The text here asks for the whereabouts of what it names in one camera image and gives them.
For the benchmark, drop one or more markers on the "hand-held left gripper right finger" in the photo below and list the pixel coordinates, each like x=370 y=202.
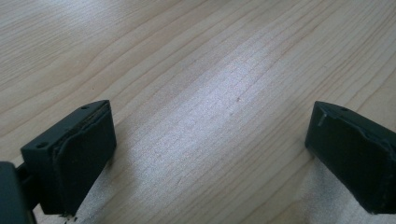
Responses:
x=358 y=161

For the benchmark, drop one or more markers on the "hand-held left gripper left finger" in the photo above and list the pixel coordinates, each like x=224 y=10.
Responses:
x=74 y=168

